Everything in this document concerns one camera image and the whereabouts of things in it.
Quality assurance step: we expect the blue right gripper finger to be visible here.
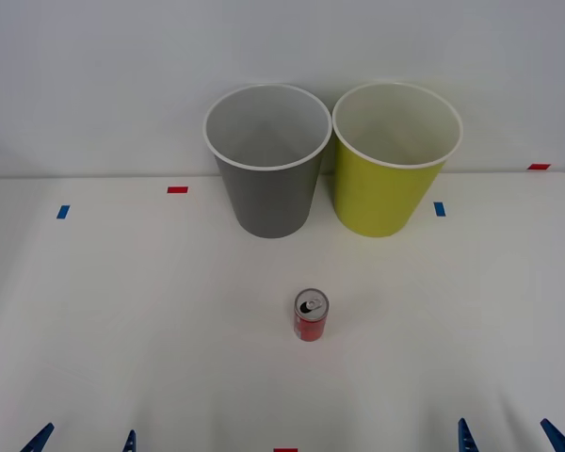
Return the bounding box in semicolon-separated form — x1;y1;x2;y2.
457;416;479;452
540;417;565;452

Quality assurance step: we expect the red drink can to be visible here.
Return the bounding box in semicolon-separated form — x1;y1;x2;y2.
293;287;331;342

